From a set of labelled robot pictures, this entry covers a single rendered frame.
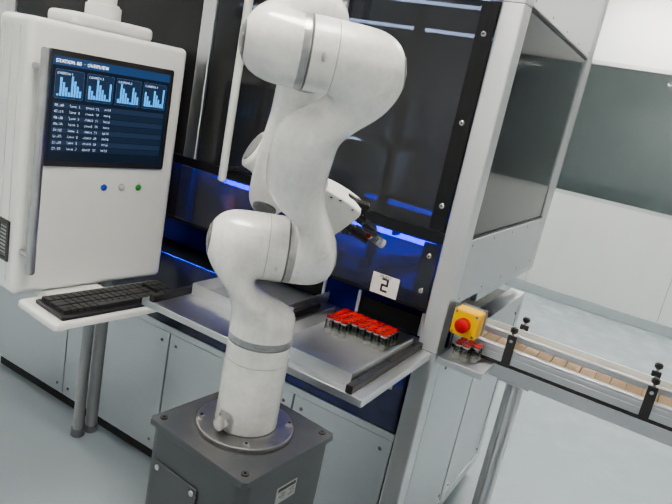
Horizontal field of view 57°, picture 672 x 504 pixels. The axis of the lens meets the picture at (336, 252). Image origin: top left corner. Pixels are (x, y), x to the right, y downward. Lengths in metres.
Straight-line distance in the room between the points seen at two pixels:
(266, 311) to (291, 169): 0.29
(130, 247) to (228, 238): 1.05
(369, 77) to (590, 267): 5.53
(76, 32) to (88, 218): 0.52
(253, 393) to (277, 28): 0.64
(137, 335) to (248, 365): 1.33
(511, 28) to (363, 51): 0.84
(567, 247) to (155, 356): 4.64
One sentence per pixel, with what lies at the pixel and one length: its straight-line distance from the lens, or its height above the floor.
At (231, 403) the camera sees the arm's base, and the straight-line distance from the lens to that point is 1.18.
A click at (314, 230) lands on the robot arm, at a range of 1.01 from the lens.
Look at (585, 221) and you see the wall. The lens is 6.23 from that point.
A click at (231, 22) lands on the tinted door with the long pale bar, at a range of 2.07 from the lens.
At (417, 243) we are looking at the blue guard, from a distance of 1.69.
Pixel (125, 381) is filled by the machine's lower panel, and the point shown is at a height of 0.30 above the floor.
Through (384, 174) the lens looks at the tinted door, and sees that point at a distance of 1.73.
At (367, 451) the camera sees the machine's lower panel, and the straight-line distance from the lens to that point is 1.93.
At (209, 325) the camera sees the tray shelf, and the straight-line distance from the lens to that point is 1.62.
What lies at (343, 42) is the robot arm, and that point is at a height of 1.57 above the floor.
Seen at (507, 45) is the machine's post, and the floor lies 1.70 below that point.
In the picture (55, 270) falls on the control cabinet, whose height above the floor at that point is 0.86.
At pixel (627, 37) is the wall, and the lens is 6.28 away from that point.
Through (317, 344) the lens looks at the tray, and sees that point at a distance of 1.61.
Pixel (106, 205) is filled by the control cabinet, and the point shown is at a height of 1.05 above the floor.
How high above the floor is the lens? 1.51
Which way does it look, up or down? 14 degrees down
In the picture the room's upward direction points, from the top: 11 degrees clockwise
